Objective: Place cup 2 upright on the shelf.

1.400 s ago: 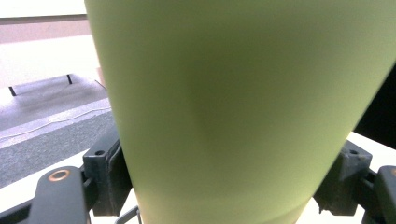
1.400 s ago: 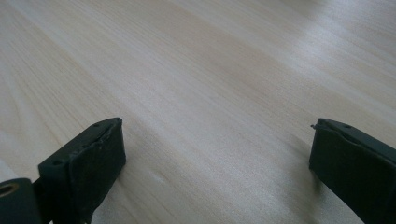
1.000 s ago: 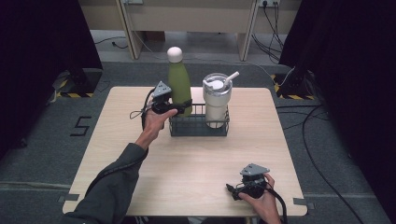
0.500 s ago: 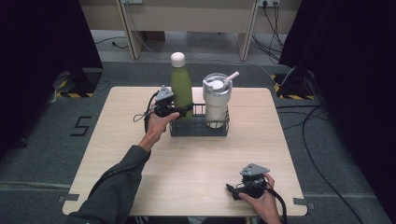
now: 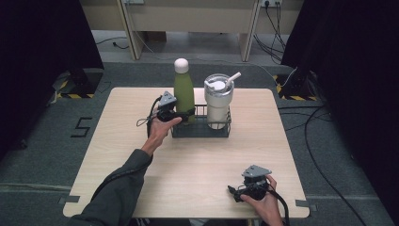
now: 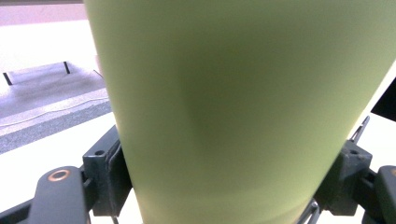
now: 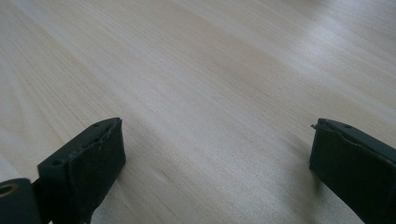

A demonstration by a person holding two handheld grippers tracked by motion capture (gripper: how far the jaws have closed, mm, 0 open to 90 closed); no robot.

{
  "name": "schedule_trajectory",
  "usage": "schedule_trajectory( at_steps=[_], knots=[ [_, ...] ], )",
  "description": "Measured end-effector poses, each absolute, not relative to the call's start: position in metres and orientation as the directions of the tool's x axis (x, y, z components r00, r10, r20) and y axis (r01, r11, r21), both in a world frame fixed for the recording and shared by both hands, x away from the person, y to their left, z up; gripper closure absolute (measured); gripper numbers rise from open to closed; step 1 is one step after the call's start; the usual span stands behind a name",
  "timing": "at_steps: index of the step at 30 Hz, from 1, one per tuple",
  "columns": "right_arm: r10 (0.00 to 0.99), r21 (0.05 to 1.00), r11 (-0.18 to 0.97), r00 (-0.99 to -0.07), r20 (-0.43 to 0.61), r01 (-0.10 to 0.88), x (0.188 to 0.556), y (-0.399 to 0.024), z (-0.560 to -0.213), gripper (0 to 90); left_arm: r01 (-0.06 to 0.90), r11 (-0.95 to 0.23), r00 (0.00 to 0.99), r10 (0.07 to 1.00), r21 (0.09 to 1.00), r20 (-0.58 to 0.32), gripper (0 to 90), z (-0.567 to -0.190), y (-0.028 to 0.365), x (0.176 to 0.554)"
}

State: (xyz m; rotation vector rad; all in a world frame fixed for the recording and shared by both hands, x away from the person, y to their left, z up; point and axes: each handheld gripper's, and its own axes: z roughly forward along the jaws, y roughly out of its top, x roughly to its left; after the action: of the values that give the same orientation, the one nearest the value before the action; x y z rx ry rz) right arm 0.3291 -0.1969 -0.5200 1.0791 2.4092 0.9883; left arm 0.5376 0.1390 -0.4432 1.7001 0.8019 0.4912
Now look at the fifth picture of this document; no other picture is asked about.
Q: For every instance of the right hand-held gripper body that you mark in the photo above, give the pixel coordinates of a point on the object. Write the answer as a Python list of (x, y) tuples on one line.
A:
[(255, 183)]

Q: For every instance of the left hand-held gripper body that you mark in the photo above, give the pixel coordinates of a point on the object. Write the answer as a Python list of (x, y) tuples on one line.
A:
[(167, 103)]

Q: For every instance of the green bottle with white cap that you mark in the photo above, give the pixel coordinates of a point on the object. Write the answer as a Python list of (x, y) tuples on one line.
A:
[(184, 91)]

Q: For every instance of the person's right hand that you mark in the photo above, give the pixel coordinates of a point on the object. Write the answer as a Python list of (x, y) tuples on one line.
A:
[(266, 208)]

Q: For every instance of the person's left hand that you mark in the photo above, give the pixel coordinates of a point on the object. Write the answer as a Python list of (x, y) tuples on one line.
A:
[(158, 132)]

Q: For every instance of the white tumbler with straw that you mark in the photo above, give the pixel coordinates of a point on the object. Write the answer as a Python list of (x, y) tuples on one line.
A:
[(217, 106)]

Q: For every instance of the black stand base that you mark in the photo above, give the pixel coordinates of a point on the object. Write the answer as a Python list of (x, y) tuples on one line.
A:
[(296, 88), (83, 83)]

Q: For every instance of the black curtain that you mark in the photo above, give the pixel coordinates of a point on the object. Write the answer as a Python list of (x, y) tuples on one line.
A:
[(354, 78), (37, 62)]

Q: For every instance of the white wall socket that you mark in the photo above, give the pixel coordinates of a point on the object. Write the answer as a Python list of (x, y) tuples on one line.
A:
[(271, 2)]

